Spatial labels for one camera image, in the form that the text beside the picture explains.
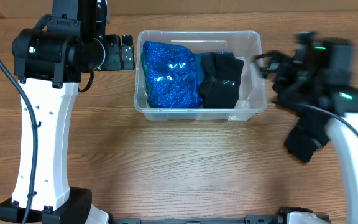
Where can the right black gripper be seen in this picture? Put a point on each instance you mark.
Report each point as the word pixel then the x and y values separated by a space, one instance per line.
pixel 273 55

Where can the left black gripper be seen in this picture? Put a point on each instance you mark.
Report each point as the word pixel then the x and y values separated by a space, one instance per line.
pixel 114 60

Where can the black garment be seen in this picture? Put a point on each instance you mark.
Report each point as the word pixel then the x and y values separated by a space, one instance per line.
pixel 220 87

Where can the blue sequin cloth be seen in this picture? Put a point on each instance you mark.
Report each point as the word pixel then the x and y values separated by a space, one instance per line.
pixel 171 78

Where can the blue denim jeans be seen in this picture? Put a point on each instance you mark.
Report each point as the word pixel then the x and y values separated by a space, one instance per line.
pixel 198 63

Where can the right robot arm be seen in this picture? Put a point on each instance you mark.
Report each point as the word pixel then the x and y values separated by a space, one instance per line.
pixel 338 100

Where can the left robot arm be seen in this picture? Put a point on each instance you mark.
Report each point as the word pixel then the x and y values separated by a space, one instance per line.
pixel 49 60

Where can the clear plastic storage bin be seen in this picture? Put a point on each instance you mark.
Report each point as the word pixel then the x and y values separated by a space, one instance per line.
pixel 243 44

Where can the small black folded cloth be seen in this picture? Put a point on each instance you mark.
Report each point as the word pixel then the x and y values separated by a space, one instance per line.
pixel 307 136

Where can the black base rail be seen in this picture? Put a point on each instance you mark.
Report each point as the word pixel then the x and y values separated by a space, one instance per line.
pixel 248 219

